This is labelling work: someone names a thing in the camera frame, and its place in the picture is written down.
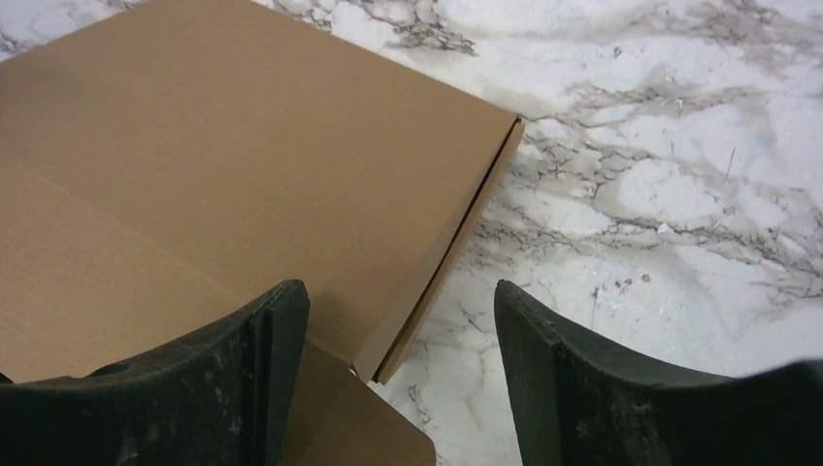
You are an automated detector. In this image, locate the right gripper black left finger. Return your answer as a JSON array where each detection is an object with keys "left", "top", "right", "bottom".
[{"left": 1, "top": 280, "right": 311, "bottom": 465}]

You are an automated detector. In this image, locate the brown cardboard box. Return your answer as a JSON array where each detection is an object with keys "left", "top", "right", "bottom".
[{"left": 1, "top": 1, "right": 523, "bottom": 465}]

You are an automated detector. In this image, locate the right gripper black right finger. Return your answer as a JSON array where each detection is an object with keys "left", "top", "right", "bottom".
[{"left": 494, "top": 281, "right": 822, "bottom": 465}]

